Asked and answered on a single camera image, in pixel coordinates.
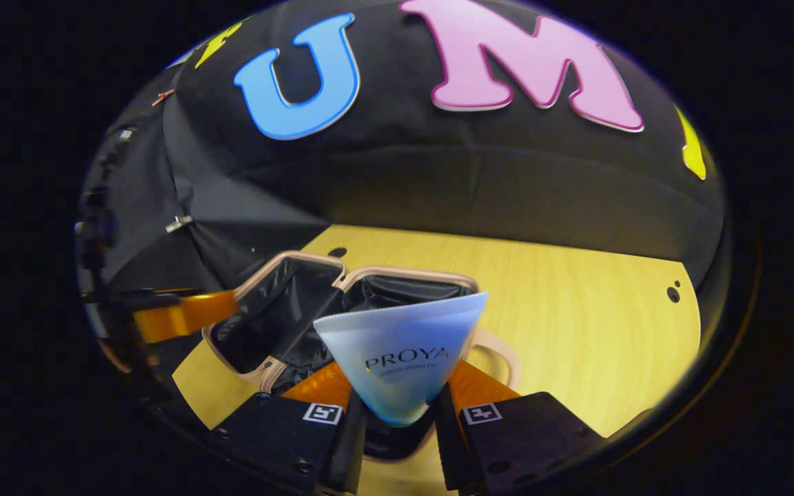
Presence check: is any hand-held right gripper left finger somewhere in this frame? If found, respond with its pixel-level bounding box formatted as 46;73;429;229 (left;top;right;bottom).
210;362;369;495

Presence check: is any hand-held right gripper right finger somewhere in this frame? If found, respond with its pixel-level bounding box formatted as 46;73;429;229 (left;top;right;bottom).
434;360;609;495

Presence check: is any white blue skin care tube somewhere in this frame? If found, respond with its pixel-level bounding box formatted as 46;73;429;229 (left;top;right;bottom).
312;291;489;428

